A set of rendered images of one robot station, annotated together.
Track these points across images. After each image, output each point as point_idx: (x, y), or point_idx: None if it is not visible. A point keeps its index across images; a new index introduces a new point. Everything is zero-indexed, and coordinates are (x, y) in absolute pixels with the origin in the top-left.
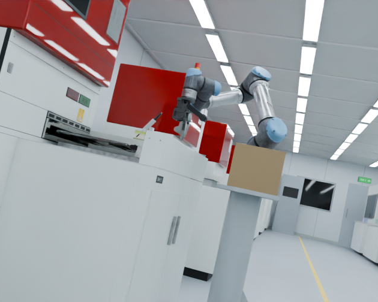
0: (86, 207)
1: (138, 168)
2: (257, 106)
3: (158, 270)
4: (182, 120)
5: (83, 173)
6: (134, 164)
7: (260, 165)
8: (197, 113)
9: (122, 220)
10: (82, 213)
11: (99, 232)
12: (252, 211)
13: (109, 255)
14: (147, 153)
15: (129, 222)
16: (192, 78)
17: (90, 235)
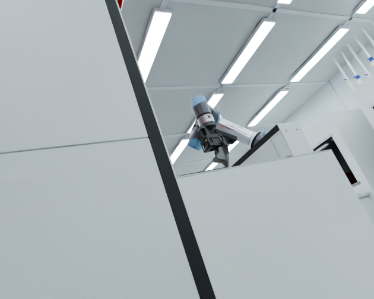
0: (308, 237)
1: (319, 157)
2: (235, 131)
3: None
4: (213, 149)
5: (272, 192)
6: (313, 155)
7: None
8: (227, 135)
9: (354, 227)
10: (311, 248)
11: (348, 263)
12: None
13: None
14: (297, 147)
15: (360, 225)
16: (205, 104)
17: (342, 274)
